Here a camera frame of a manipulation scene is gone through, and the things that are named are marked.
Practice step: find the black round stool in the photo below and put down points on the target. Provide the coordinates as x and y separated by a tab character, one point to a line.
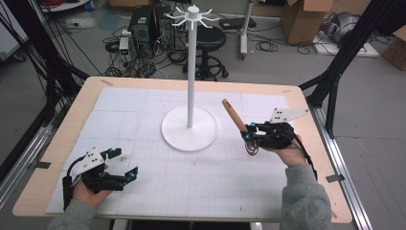
209	40

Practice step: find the white hook rack stand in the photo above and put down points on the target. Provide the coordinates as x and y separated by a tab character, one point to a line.
190	127

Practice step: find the aluminium rail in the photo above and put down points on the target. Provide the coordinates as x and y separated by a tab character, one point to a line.
19	163
341	166

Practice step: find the person's left hand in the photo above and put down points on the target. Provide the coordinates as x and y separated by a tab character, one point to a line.
89	198

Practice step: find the person's right hand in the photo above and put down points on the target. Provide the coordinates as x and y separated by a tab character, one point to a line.
292	156

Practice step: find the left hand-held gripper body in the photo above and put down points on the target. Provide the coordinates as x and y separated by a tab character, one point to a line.
92	172

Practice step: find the black computer tower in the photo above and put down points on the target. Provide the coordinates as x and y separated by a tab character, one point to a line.
142	27

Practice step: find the flat black device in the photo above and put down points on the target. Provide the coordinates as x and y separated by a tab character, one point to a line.
237	23

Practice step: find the grey rounded device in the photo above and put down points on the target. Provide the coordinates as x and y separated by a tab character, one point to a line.
343	25

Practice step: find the white gridded table mat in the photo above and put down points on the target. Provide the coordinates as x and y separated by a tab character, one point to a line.
191	179

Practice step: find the small cardboard box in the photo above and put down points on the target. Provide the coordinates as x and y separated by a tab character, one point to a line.
395	48

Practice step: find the small white electronic device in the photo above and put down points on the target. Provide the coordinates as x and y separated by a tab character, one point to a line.
124	44

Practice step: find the large open cardboard box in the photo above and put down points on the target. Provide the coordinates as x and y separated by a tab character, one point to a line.
303	19

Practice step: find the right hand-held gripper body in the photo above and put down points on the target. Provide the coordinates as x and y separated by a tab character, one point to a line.
276	135

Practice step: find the black tape piece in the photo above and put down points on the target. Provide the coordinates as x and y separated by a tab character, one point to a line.
41	165
335	178

